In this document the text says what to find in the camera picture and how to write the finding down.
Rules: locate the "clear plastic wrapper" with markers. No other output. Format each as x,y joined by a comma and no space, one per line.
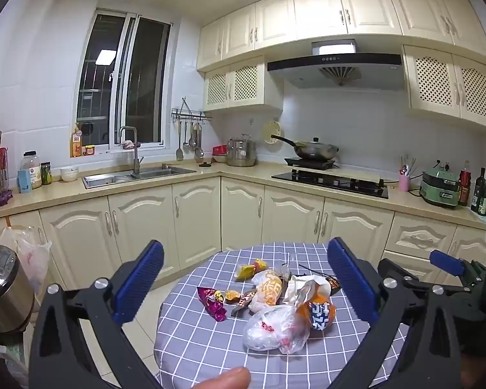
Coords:
283,269

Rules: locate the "small orange wrapper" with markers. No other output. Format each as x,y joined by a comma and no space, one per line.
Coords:
231,295

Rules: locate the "steel faucet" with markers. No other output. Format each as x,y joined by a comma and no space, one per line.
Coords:
136,154

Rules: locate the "sliding window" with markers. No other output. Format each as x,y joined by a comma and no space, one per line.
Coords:
105,81

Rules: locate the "large clear jar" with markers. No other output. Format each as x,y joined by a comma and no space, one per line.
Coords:
31,170

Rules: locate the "white paper napkin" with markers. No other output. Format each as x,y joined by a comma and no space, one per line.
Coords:
303,287

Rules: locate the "clear plastic bag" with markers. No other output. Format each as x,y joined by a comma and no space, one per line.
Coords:
271,328

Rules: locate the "green electric cooker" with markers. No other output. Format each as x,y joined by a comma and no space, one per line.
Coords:
439,188

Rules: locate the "white orange snack bag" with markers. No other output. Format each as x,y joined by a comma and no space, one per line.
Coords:
267,289

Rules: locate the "cream lattice door cabinet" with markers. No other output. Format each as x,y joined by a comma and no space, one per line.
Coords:
449,85
243,85

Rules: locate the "yellow snack wrapper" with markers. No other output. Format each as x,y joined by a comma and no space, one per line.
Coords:
249,269

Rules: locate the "hanging steel spoon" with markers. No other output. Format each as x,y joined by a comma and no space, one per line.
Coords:
185,142

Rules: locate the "dark red sauce bottle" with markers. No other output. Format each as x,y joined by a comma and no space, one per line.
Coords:
464,188

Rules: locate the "white bowl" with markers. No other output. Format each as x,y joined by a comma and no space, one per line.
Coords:
69,173

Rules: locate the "cream upper wall cabinet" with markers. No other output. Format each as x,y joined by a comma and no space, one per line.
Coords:
320,8

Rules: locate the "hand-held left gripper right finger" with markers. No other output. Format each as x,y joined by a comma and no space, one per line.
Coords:
354,287

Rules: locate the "steel stockpot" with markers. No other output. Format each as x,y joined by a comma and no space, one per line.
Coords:
241,152

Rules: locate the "pink utensil holder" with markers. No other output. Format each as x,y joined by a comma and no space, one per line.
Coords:
405,182

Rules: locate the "yellow oil bottle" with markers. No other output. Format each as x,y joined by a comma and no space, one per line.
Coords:
76,142

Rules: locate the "small orange-lid jar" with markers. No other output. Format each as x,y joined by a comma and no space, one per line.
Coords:
90,150

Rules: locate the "hanging steel ladle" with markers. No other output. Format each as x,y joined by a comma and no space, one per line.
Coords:
198,152

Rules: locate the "wall utensil rack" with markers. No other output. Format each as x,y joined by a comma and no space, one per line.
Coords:
190,116

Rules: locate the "steel kitchen sink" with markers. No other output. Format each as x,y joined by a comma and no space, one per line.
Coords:
137,175

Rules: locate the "white plastic bag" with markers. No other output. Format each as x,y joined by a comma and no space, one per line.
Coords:
28,255

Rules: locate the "blue carton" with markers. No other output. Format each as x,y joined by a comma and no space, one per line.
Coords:
24,181

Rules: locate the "person's left hand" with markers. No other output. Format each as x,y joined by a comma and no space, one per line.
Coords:
222,380

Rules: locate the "dark food container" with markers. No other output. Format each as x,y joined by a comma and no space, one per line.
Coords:
334,284

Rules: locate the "brown candy wrapper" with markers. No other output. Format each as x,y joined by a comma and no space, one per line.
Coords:
245,302

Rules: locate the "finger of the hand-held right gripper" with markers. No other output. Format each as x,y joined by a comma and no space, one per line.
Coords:
445,261
397,272

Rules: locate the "hanging steel spatula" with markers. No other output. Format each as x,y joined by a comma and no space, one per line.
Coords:
180,152

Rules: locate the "orange blue snack bag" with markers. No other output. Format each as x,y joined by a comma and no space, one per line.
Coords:
320,313

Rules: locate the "cream kitchen base cabinet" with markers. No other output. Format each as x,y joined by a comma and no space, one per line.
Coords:
194,219

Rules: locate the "black gas hob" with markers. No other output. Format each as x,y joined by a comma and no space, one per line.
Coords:
328,182

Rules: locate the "purple snack wrapper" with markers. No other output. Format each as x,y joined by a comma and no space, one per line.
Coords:
212,304

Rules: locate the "range hood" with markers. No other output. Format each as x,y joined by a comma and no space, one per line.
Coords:
336,69

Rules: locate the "steel wok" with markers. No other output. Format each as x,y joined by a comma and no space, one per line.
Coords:
314,150

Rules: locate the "steel electric pressure cooker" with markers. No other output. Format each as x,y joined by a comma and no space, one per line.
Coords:
4,291

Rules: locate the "small green jar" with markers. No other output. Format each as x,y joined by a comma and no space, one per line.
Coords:
45,173

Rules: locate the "red bowl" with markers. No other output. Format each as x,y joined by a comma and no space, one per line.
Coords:
219,150

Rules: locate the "thin black stick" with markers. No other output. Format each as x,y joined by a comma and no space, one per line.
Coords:
312,270

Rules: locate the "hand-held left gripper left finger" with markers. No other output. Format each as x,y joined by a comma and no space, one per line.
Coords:
139,285

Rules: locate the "dark glass bottle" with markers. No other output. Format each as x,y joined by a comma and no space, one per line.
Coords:
478,194

